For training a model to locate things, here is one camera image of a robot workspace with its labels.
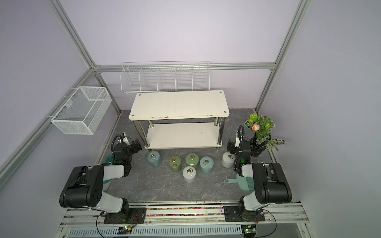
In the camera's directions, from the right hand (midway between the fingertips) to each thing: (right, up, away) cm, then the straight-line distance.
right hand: (237, 138), depth 93 cm
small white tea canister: (-8, -12, -7) cm, 16 cm away
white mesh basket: (-92, +15, -9) cm, 93 cm away
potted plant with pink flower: (+7, +2, -19) cm, 20 cm away
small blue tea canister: (-51, -12, -7) cm, 53 cm away
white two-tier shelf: (-35, +12, -19) cm, 41 cm away
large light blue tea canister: (-20, -14, -12) cm, 27 cm away
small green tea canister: (-38, -14, -9) cm, 42 cm away
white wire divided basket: (-47, +41, +6) cm, 63 cm away
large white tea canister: (-30, -18, -13) cm, 37 cm away
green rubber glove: (-81, -13, -1) cm, 82 cm away
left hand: (-67, -1, -1) cm, 67 cm away
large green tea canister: (-29, -11, -9) cm, 32 cm away
